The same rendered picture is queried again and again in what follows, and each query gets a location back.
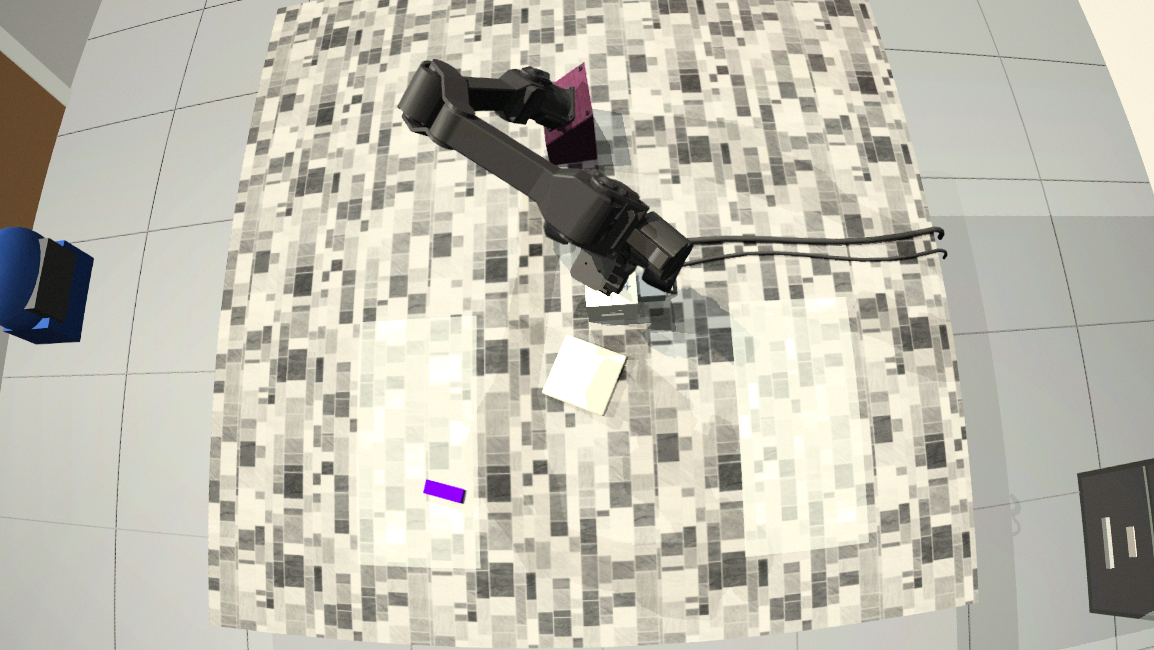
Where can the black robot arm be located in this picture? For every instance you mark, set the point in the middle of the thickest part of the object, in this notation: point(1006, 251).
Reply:
point(583, 207)

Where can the white square block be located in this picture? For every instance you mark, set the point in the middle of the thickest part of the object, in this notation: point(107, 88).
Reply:
point(584, 375)

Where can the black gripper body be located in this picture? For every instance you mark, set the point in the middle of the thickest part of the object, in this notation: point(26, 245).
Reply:
point(648, 276)

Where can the purple rectangular block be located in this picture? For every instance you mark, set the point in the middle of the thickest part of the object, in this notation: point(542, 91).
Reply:
point(444, 491)

